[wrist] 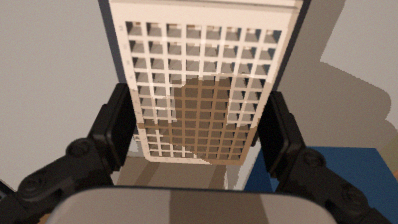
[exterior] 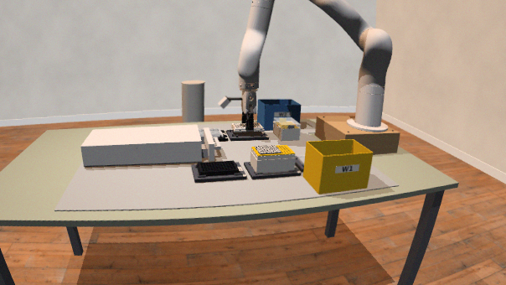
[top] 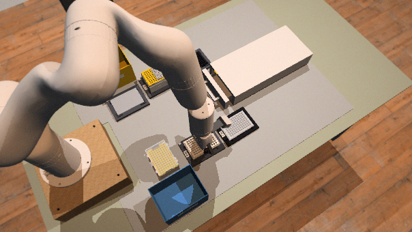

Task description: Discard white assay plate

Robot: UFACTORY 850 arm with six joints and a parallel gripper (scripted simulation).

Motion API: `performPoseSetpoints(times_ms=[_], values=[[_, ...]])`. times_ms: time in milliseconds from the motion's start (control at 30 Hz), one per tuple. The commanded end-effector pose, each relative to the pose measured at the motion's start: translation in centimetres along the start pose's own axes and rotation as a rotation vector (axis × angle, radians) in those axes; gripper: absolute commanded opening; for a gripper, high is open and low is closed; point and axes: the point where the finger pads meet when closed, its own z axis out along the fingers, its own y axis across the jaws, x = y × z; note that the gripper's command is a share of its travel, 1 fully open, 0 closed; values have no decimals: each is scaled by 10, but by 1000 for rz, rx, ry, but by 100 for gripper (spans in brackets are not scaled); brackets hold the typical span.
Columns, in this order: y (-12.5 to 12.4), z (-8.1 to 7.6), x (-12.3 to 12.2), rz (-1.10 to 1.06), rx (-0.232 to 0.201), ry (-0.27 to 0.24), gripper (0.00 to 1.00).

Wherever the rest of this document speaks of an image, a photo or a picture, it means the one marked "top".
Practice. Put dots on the grey flat mat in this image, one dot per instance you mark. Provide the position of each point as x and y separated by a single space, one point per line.
287 112

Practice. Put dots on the yellow open-top bin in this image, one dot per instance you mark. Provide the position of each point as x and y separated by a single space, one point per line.
126 72

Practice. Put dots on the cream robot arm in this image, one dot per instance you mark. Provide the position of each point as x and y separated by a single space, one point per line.
89 75

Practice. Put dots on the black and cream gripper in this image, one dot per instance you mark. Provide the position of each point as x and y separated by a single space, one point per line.
204 142

